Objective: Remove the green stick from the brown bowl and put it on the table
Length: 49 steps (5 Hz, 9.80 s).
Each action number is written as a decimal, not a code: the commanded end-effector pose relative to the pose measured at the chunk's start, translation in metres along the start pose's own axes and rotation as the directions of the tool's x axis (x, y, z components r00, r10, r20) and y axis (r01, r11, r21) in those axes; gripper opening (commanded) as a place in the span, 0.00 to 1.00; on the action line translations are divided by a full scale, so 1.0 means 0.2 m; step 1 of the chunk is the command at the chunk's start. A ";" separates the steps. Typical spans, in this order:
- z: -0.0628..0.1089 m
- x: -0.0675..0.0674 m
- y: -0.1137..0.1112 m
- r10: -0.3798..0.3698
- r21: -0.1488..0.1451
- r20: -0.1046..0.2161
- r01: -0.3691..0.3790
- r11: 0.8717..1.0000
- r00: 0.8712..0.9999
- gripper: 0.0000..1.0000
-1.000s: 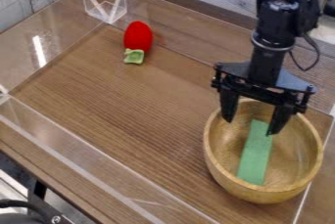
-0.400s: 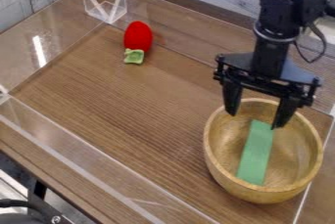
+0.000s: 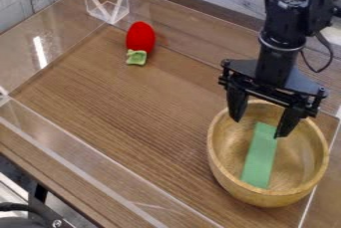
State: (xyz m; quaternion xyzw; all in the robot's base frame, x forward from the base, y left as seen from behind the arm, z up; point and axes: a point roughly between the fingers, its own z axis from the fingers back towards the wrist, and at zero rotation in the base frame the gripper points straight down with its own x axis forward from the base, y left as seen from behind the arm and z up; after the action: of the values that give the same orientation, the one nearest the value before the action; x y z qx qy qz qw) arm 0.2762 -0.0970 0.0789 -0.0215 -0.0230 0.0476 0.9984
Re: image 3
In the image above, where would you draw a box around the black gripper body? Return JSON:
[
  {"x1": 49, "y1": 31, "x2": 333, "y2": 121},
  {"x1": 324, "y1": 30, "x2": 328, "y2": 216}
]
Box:
[{"x1": 218, "y1": 59, "x2": 328, "y2": 116}]

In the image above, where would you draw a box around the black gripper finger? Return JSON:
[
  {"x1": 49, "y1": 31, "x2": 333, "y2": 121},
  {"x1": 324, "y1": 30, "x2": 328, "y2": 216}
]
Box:
[
  {"x1": 275, "y1": 107, "x2": 307, "y2": 137},
  {"x1": 228, "y1": 86, "x2": 249, "y2": 122}
]

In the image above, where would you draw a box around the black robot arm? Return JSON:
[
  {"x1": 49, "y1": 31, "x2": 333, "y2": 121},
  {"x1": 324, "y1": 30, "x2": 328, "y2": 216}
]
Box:
[{"x1": 218, "y1": 0, "x2": 337, "y2": 137}]

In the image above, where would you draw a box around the brown wooden bowl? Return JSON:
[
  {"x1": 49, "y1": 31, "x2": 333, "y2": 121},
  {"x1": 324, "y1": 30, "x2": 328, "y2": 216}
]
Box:
[{"x1": 206, "y1": 101, "x2": 329, "y2": 208}]

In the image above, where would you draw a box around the green flat stick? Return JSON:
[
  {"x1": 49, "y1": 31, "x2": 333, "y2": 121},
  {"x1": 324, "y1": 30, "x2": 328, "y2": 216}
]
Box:
[{"x1": 241, "y1": 122, "x2": 277, "y2": 188}]

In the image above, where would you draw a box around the red plush strawberry toy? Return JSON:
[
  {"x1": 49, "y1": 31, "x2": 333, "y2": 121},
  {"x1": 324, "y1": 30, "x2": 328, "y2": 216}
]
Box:
[{"x1": 126, "y1": 21, "x2": 157, "y2": 66}]

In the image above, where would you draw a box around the clear acrylic tray wall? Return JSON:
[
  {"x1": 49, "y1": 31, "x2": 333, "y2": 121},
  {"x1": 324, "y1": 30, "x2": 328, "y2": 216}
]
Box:
[{"x1": 0, "y1": 88, "x2": 222, "y2": 228}]

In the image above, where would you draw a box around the clear acrylic corner bracket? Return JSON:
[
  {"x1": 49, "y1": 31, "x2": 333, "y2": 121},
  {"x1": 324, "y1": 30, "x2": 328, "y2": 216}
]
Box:
[{"x1": 85, "y1": 0, "x2": 130, "y2": 25}]

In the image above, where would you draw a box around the black table leg frame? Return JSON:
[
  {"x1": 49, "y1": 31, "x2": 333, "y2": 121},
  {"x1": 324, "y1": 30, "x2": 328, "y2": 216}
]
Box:
[{"x1": 0, "y1": 183, "x2": 77, "y2": 228}]

